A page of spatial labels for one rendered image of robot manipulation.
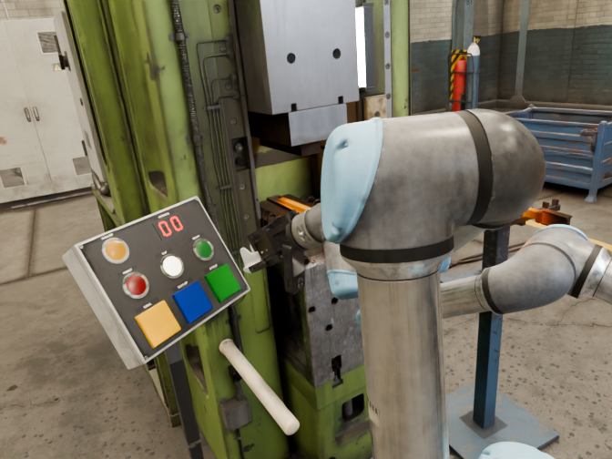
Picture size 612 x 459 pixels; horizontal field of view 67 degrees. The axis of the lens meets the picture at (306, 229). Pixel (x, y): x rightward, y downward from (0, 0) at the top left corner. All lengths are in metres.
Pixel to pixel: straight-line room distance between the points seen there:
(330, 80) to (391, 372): 1.03
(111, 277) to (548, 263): 0.86
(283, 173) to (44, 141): 4.88
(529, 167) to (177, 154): 1.05
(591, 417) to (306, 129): 1.70
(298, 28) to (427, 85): 8.27
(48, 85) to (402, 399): 6.17
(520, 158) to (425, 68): 9.04
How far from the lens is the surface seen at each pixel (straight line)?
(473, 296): 0.99
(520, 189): 0.48
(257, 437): 1.91
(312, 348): 1.54
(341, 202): 0.41
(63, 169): 6.56
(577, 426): 2.33
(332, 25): 1.40
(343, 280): 0.80
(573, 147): 4.99
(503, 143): 0.46
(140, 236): 1.10
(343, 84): 1.42
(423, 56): 9.43
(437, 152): 0.43
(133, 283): 1.05
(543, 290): 0.96
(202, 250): 1.16
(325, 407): 1.73
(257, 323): 1.64
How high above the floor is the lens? 1.53
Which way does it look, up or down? 21 degrees down
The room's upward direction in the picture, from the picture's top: 5 degrees counter-clockwise
